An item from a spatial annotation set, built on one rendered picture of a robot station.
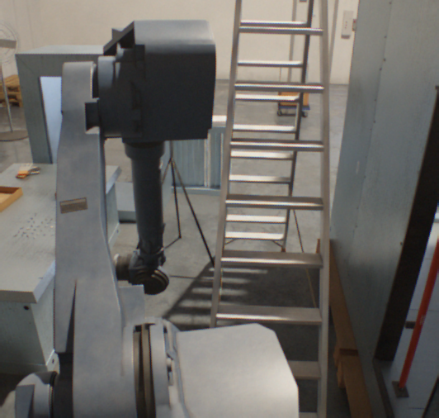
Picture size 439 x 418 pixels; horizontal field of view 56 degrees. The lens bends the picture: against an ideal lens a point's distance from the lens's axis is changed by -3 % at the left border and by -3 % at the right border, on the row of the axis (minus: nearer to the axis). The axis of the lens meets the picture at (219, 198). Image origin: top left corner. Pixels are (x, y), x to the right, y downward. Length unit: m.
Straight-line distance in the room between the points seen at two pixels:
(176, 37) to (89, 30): 10.89
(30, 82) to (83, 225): 3.01
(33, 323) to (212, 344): 1.57
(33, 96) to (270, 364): 3.43
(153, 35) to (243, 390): 0.97
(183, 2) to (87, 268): 10.58
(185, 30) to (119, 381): 0.96
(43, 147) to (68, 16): 8.44
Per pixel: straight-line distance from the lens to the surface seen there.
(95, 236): 1.11
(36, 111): 4.09
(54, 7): 12.52
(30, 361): 2.74
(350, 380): 2.51
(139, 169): 1.69
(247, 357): 1.07
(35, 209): 3.15
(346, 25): 11.30
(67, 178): 1.18
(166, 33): 1.31
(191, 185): 4.71
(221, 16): 11.31
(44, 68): 3.96
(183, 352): 1.08
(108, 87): 1.29
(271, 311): 1.78
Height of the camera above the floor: 2.00
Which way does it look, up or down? 26 degrees down
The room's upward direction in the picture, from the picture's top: 1 degrees clockwise
